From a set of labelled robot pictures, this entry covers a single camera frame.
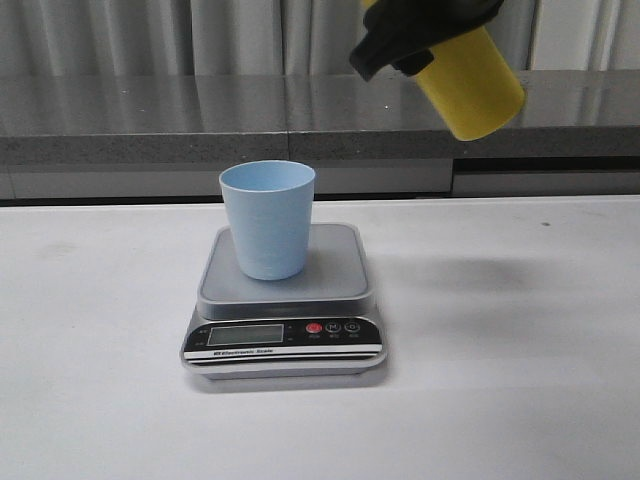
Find silver digital kitchen scale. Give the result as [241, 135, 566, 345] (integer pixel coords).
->
[180, 223, 388, 380]

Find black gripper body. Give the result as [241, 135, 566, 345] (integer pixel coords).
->
[349, 0, 503, 81]

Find dark granite counter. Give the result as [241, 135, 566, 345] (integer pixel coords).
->
[1, 71, 639, 204]

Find yellow squeeze bottle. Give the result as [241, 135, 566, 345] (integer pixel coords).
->
[360, 0, 527, 142]

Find light blue plastic cup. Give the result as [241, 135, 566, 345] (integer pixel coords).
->
[219, 160, 316, 281]

